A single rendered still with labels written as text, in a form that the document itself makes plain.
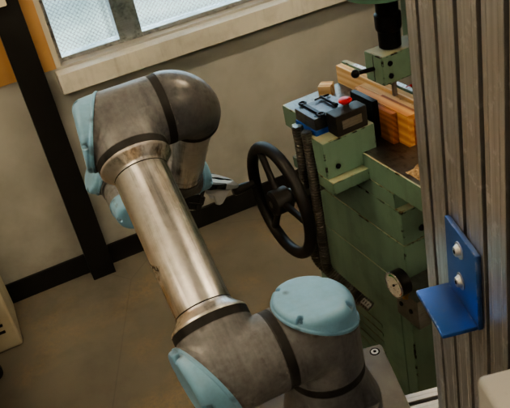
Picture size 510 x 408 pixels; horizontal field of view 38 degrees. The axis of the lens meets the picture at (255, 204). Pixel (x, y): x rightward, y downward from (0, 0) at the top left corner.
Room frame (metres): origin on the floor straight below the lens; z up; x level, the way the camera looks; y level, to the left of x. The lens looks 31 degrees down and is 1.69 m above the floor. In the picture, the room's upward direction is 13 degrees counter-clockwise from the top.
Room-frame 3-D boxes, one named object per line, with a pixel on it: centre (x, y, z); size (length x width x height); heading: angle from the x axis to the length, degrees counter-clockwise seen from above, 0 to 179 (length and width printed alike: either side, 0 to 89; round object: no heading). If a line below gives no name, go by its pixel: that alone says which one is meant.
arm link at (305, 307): (0.80, -0.04, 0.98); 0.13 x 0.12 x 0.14; 107
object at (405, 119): (1.50, -0.33, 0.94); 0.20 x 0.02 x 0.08; 21
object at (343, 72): (1.55, -0.40, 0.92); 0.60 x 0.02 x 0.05; 21
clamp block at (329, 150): (1.48, -0.21, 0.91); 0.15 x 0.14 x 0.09; 21
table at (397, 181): (1.51, -0.29, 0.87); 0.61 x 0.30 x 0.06; 21
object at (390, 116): (1.50, -0.31, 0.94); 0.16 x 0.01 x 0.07; 21
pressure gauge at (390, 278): (1.25, -0.27, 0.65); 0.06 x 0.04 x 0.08; 21
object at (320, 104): (1.47, -0.21, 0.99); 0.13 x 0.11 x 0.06; 21
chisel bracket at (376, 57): (1.57, -0.40, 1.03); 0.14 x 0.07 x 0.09; 111
